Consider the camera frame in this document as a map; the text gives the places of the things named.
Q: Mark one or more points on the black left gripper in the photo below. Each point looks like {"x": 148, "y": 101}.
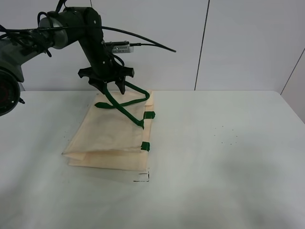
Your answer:
{"x": 106, "y": 73}

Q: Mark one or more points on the white linen bag green handles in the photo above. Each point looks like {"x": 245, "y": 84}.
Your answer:
{"x": 109, "y": 139}

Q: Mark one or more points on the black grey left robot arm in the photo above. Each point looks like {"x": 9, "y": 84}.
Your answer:
{"x": 58, "y": 30}

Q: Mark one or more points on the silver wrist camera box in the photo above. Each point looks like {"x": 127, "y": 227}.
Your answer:
{"x": 119, "y": 47}

